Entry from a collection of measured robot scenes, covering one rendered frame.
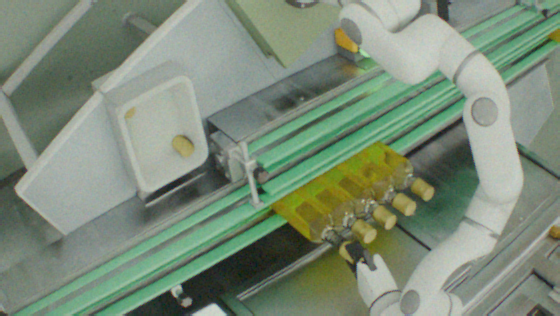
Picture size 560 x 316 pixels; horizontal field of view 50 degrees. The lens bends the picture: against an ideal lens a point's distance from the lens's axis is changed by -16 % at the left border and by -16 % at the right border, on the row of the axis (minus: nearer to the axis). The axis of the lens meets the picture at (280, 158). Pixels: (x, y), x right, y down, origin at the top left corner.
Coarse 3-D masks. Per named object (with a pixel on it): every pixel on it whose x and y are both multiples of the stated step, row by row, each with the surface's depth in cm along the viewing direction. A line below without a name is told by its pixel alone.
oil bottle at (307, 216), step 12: (300, 192) 152; (276, 204) 153; (288, 204) 149; (300, 204) 149; (312, 204) 148; (288, 216) 151; (300, 216) 146; (312, 216) 145; (324, 216) 145; (300, 228) 148; (312, 228) 143; (324, 228) 143; (312, 240) 146; (324, 240) 145
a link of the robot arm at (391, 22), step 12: (348, 0) 131; (360, 0) 122; (372, 0) 121; (384, 0) 121; (396, 0) 122; (408, 0) 123; (384, 12) 121; (396, 12) 122; (408, 12) 124; (384, 24) 121; (396, 24) 123
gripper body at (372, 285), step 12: (360, 264) 130; (384, 264) 129; (360, 276) 130; (372, 276) 127; (384, 276) 126; (360, 288) 133; (372, 288) 125; (384, 288) 124; (396, 288) 125; (372, 300) 126
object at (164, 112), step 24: (144, 96) 133; (168, 96) 146; (192, 96) 141; (120, 120) 132; (144, 120) 145; (168, 120) 149; (192, 120) 145; (144, 144) 147; (168, 144) 151; (144, 168) 149; (168, 168) 149; (192, 168) 149
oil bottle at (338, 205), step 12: (312, 180) 154; (324, 180) 154; (312, 192) 151; (324, 192) 151; (336, 192) 150; (324, 204) 148; (336, 204) 147; (348, 204) 147; (336, 216) 146; (336, 228) 148
